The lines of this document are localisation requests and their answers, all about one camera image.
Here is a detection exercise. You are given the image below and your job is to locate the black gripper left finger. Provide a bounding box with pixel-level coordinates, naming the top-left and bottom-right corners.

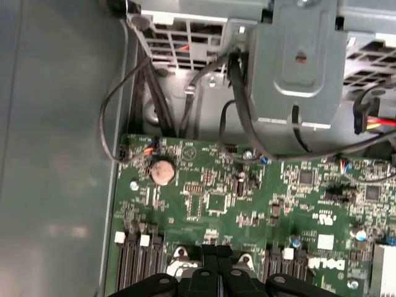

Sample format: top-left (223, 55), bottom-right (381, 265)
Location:
top-left (108, 243), bottom-right (219, 297)

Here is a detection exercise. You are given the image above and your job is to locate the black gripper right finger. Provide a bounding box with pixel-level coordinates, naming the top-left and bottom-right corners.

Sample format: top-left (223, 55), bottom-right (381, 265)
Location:
top-left (217, 244), bottom-right (340, 297)

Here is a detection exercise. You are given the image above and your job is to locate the CPU socket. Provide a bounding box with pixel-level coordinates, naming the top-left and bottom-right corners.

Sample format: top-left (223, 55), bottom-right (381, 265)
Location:
top-left (166, 244), bottom-right (257, 297)

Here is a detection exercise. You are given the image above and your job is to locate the RAM slot with black clips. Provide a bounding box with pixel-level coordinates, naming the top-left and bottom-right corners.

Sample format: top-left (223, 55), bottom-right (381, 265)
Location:
top-left (150, 235), bottom-right (165, 278)
top-left (126, 232), bottom-right (139, 290)
top-left (295, 249), bottom-right (309, 281)
top-left (266, 247), bottom-right (282, 279)

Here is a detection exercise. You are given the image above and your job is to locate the green motherboard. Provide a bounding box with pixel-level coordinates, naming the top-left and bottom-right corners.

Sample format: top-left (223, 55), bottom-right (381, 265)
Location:
top-left (106, 132), bottom-right (396, 297)

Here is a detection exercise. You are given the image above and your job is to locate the round coin cell battery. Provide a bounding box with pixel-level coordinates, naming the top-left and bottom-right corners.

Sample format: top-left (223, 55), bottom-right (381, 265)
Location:
top-left (150, 159), bottom-right (176, 186)

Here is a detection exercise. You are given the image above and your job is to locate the silver chipset heat sink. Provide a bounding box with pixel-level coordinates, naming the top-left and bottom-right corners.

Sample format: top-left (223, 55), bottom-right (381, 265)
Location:
top-left (372, 243), bottom-right (396, 297)

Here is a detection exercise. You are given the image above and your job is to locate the metal disk bay cage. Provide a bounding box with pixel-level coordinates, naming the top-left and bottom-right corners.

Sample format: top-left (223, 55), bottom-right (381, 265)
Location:
top-left (125, 0), bottom-right (396, 157)

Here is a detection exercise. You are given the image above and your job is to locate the black and grey PC case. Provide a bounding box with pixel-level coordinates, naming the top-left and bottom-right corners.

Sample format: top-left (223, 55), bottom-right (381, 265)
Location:
top-left (0, 0), bottom-right (396, 297)

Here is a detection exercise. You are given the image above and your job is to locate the black cable bundle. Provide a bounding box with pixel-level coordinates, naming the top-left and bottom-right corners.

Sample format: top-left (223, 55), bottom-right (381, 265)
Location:
top-left (132, 55), bottom-right (177, 139)

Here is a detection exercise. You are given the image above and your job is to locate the black flat data cable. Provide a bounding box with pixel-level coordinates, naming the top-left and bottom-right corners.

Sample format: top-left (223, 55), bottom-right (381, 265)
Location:
top-left (227, 51), bottom-right (396, 161)

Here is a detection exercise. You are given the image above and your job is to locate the thin black wire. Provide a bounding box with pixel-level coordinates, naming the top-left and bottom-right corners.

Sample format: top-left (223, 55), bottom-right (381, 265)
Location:
top-left (98, 52), bottom-right (155, 163)

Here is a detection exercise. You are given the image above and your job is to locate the orange power wire bundle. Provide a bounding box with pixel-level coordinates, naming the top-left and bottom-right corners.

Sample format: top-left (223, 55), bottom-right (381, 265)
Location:
top-left (352, 92), bottom-right (396, 137)

